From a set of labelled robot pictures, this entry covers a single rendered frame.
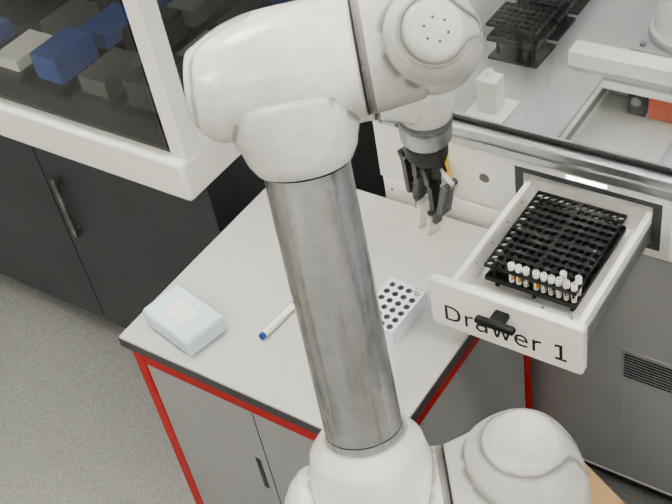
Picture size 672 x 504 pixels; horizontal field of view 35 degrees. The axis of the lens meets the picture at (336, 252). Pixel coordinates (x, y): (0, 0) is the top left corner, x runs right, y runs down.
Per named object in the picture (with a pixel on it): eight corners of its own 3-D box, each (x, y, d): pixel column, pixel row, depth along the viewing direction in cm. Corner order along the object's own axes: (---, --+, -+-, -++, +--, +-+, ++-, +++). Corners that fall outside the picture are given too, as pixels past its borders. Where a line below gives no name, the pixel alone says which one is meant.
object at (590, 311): (578, 359, 179) (578, 335, 174) (445, 311, 191) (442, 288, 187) (666, 216, 201) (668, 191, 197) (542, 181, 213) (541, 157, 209)
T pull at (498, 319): (513, 337, 176) (513, 332, 175) (473, 323, 179) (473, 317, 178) (523, 323, 178) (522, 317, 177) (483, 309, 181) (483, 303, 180)
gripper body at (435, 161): (459, 138, 177) (459, 176, 185) (425, 113, 182) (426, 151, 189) (426, 161, 175) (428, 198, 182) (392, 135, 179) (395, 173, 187)
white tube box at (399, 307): (393, 346, 197) (391, 333, 194) (356, 331, 201) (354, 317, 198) (428, 304, 203) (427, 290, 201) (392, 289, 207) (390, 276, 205)
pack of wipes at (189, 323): (229, 329, 206) (224, 314, 203) (191, 359, 202) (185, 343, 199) (182, 296, 215) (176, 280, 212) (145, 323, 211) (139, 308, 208)
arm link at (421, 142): (426, 86, 178) (427, 111, 183) (386, 113, 175) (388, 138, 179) (464, 112, 173) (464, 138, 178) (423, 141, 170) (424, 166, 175)
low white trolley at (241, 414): (423, 663, 230) (382, 455, 179) (205, 543, 260) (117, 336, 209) (540, 466, 262) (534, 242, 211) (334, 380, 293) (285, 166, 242)
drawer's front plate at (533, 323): (582, 376, 178) (583, 332, 170) (432, 321, 192) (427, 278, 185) (587, 368, 179) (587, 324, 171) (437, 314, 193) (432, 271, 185)
